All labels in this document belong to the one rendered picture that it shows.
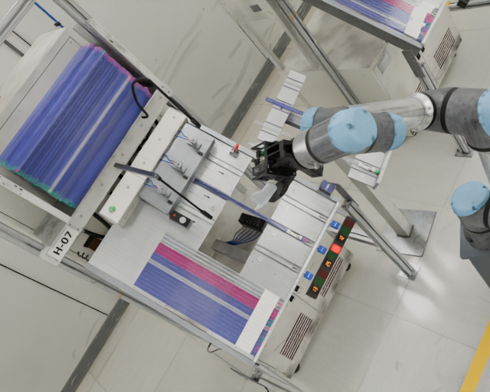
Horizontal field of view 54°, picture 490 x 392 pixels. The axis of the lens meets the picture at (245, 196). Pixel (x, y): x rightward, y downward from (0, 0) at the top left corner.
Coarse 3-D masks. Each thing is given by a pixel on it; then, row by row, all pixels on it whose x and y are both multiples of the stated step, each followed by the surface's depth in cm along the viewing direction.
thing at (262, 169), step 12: (264, 144) 97; (276, 144) 94; (288, 144) 93; (264, 156) 97; (276, 156) 96; (288, 156) 92; (252, 168) 100; (264, 168) 97; (276, 168) 97; (288, 168) 99; (300, 168) 93; (264, 180) 101; (276, 180) 102
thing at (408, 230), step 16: (336, 160) 202; (368, 192) 216; (384, 192) 222; (384, 208) 223; (400, 208) 252; (400, 224) 233; (416, 224) 241; (432, 224) 236; (400, 240) 242; (416, 240) 236
